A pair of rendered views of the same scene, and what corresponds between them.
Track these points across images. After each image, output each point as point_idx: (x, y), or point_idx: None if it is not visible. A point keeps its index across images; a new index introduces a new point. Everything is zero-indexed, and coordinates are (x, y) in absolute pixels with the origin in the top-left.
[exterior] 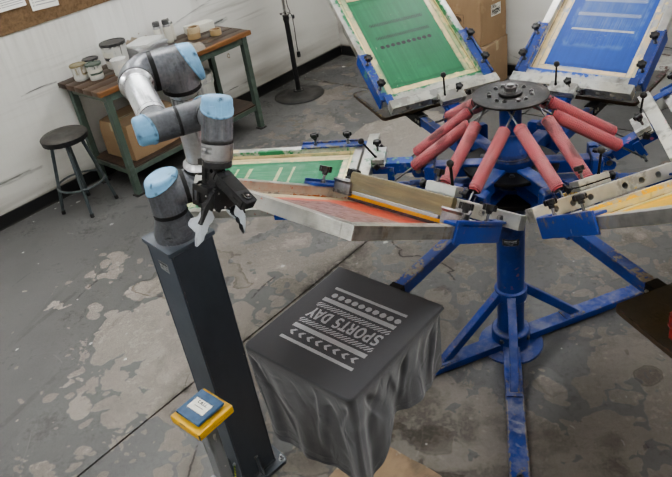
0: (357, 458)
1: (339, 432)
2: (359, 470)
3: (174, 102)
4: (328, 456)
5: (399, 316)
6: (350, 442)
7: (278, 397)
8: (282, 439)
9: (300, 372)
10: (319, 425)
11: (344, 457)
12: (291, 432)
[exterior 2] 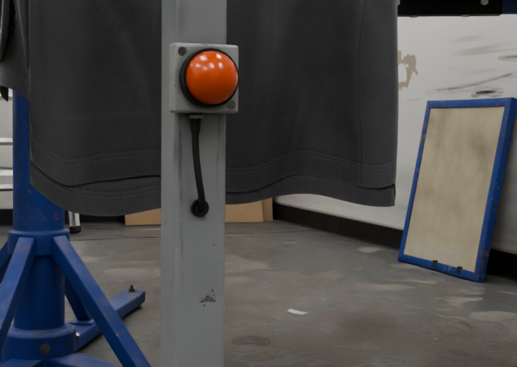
0: (391, 60)
1: (328, 12)
2: (393, 105)
3: None
4: (261, 161)
5: None
6: (375, 11)
7: None
8: (75, 205)
9: None
10: (268, 16)
11: (321, 120)
12: (118, 148)
